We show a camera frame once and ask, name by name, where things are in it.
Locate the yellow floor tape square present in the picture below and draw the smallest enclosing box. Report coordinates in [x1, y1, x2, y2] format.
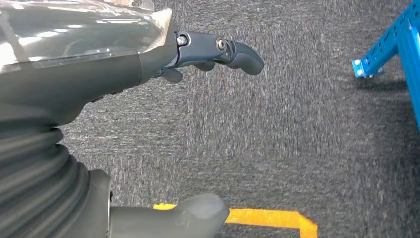
[153, 203, 319, 238]

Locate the blue steel shelf rack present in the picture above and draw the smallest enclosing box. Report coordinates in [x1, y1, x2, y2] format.
[351, 0, 420, 132]

